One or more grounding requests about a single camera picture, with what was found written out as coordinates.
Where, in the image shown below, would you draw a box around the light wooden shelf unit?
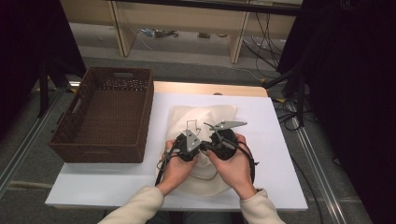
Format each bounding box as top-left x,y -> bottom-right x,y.
60,0 -> 304,64

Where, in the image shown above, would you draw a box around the metal floor rail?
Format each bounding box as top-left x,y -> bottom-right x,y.
290,118 -> 348,224
0,88 -> 71,199

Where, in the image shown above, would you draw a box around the black tripod stand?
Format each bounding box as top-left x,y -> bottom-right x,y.
262,66 -> 309,129

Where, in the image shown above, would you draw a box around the person's left hand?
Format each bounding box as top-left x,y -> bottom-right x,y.
155,138 -> 199,196

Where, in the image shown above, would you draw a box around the white board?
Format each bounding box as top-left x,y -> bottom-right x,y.
45,91 -> 309,213

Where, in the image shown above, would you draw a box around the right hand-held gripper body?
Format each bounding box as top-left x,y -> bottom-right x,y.
210,120 -> 248,161

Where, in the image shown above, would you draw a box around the dark cable clutter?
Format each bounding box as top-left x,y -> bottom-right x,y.
138,28 -> 180,39

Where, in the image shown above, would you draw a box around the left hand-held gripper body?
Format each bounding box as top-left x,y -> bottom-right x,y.
175,129 -> 202,163

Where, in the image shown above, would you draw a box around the hand-held gripper cable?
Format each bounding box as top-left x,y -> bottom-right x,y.
228,140 -> 260,185
154,139 -> 182,188

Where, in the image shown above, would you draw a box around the left hand-held gripper cable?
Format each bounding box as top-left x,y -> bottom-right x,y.
154,139 -> 182,188

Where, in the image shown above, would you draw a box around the brown woven basket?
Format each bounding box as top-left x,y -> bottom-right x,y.
49,66 -> 155,164

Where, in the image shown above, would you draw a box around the black curtain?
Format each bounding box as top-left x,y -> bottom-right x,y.
0,0 -> 87,141
276,0 -> 396,224

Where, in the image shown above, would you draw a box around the light wooden table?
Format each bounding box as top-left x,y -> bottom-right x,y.
153,81 -> 269,98

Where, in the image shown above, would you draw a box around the cream drawstring bag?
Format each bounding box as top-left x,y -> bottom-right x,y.
155,104 -> 239,198

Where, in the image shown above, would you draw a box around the black metal stand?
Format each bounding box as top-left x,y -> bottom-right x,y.
36,58 -> 70,119

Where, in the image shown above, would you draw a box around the black floor cables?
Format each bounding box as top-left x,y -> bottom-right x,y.
242,12 -> 283,71
274,97 -> 303,133

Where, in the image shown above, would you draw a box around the person's right hand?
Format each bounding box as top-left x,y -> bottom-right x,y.
206,133 -> 258,201

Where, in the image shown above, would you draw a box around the right hand-held gripper cable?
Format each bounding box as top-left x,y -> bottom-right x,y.
228,140 -> 260,185

